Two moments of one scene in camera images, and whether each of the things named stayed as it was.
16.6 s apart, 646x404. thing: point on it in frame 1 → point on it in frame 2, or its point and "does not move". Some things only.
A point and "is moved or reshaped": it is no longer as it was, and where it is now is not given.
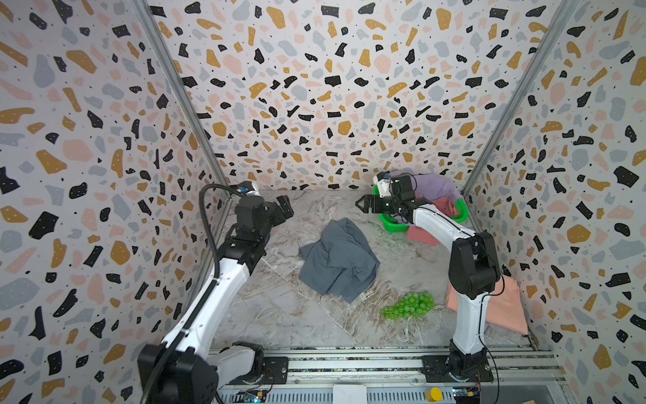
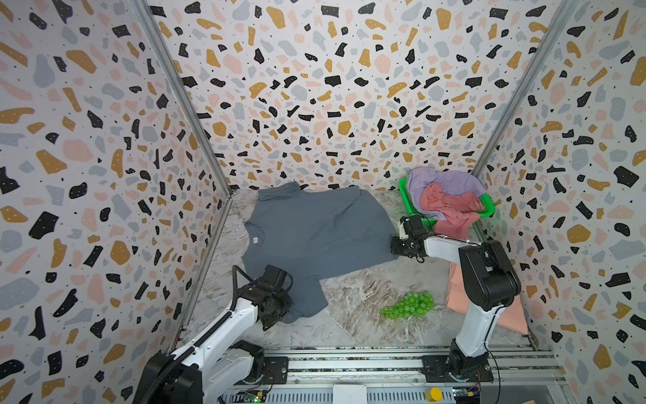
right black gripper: (374, 204) → (404, 245)
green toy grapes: (412, 304) does not move
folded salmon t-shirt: (505, 312) does not move
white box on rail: (349, 394) does not move
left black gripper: (280, 217) → (287, 301)
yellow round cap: (434, 395) does not move
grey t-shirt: (341, 263) is moved or reshaped
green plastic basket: (393, 225) → (488, 202)
